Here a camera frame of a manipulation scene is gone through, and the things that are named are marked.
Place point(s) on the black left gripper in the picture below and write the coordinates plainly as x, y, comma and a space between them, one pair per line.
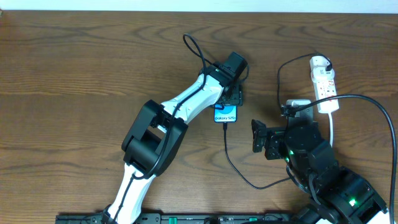
232, 98

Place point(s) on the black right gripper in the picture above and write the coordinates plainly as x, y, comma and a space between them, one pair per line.
268, 140

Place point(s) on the blue Galaxy smartphone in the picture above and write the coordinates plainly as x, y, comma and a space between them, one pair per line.
225, 114

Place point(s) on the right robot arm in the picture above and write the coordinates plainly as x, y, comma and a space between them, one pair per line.
337, 194

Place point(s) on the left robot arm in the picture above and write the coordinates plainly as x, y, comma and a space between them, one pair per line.
157, 132

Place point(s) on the white charger plug adapter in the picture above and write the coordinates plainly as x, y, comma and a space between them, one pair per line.
320, 65

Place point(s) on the white power strip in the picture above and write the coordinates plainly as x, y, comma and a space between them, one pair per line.
324, 86

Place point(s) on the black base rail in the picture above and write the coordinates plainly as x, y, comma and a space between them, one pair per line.
156, 218

